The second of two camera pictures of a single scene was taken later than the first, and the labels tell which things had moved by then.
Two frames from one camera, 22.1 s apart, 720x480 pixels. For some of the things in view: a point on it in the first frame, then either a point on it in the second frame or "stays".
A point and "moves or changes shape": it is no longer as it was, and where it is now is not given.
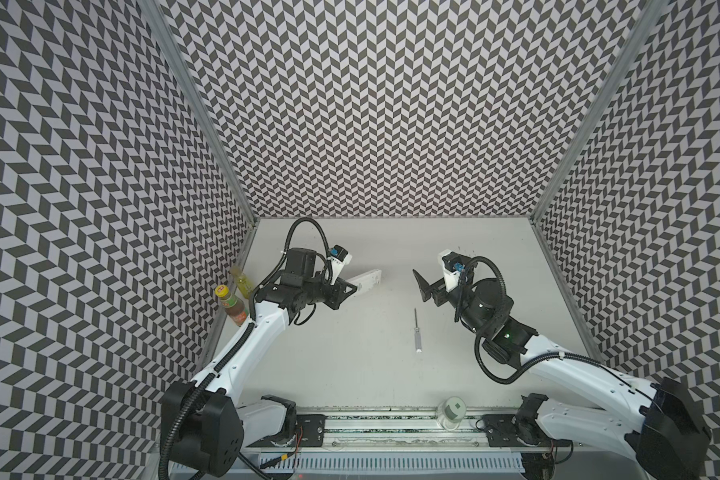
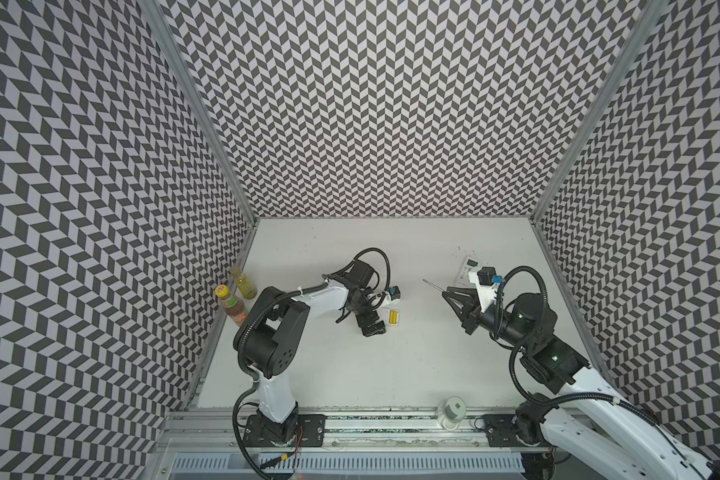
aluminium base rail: (394, 430) stays
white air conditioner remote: (366, 280) moves or changes shape
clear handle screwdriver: (417, 336) moves or changes shape
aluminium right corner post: (649, 14) stays
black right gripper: (442, 291) to (471, 314)
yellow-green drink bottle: (242, 281) stays
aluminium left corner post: (184, 66) stays
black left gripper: (338, 288) to (373, 328)
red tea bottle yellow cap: (232, 306) stays
